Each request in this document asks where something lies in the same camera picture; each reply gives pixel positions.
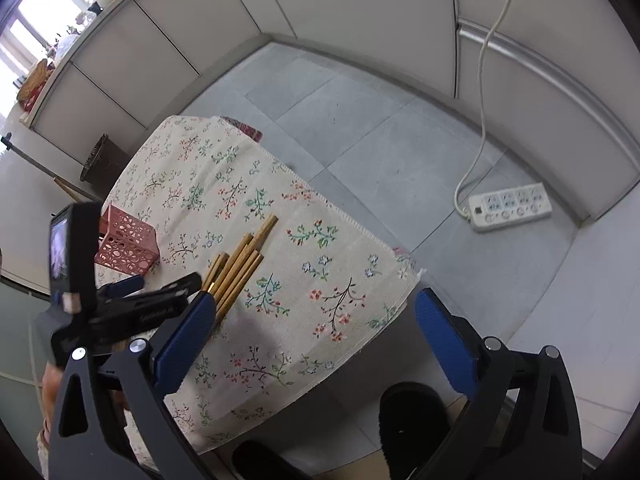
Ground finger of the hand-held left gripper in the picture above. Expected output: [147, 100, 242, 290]
[96, 275, 147, 298]
[97, 273, 203, 333]

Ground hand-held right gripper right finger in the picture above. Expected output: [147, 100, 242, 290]
[414, 287, 583, 480]

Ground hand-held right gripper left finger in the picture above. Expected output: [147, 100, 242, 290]
[48, 290, 218, 480]

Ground pink perforated utensil holder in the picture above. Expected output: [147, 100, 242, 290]
[94, 203, 161, 277]

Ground bunch of wooden chopsticks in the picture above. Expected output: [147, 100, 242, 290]
[200, 214, 279, 322]

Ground person's left hand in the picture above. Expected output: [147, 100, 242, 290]
[40, 361, 69, 461]

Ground black slipper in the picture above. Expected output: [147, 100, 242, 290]
[379, 382, 455, 480]

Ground frosted glass door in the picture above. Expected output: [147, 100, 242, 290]
[0, 277, 53, 411]

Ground brown trash bin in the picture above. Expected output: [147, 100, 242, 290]
[80, 133, 132, 186]

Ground white power strip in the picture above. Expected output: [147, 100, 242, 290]
[467, 183, 552, 233]

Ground floral tablecloth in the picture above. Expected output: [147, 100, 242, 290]
[95, 115, 426, 456]

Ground woven basket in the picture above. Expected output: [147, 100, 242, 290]
[16, 59, 52, 104]

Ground pink patterned cloth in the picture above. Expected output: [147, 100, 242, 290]
[220, 116, 264, 144]

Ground white kitchen countertop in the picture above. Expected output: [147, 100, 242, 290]
[17, 0, 216, 128]

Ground kitchen window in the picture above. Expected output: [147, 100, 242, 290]
[0, 0, 98, 91]

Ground white kitchen cabinets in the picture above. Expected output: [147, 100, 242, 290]
[27, 0, 640, 223]

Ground white power cable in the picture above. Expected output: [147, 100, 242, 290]
[454, 0, 523, 221]

